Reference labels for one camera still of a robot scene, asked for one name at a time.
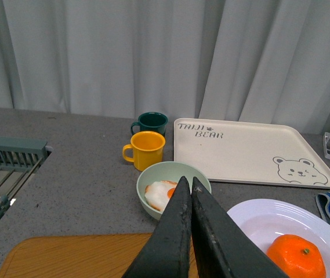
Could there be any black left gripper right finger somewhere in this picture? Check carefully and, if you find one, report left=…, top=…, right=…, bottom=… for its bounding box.
left=191, top=177, right=288, bottom=277

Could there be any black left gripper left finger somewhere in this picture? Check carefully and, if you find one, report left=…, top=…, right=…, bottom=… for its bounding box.
left=123, top=176, right=192, bottom=277

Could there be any white plate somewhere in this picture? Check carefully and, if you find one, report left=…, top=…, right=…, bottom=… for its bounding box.
left=227, top=199, right=330, bottom=277

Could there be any orange mandarin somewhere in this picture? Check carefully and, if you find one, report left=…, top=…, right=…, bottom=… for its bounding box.
left=266, top=234, right=327, bottom=277

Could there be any fake fried egg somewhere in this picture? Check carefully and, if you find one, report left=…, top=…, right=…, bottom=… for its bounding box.
left=144, top=181, right=177, bottom=212

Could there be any wooden cutting board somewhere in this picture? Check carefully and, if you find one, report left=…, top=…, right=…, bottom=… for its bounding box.
left=0, top=232, right=199, bottom=278

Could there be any light green bowl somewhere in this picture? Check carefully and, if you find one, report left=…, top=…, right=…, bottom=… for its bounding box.
left=136, top=162, right=212, bottom=221

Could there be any cream bear tray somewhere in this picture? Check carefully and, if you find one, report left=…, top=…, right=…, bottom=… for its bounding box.
left=174, top=118, right=330, bottom=189

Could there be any yellow mug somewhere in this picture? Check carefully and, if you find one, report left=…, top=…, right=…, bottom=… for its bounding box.
left=122, top=131, right=166, bottom=171

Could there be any dark green mug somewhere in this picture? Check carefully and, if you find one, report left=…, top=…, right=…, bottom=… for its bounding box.
left=130, top=112, right=168, bottom=136

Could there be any teal dish rack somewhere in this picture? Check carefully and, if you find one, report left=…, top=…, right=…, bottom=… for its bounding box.
left=0, top=137, right=52, bottom=219

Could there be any grey curtain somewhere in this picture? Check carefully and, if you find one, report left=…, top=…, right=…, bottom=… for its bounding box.
left=0, top=1, right=330, bottom=134

